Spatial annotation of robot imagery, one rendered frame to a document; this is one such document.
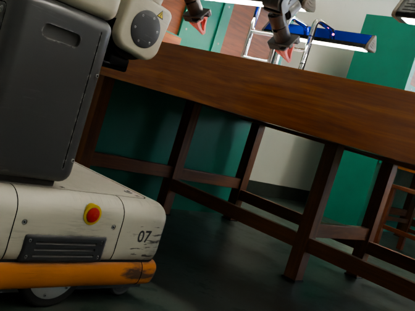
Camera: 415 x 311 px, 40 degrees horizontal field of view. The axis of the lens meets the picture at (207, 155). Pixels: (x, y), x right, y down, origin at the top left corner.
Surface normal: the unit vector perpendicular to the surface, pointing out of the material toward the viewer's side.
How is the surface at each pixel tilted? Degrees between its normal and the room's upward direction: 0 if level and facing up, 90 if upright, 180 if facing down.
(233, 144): 90
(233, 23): 90
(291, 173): 90
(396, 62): 90
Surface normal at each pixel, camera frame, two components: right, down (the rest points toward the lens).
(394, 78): -0.65, -0.15
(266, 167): 0.71, 0.26
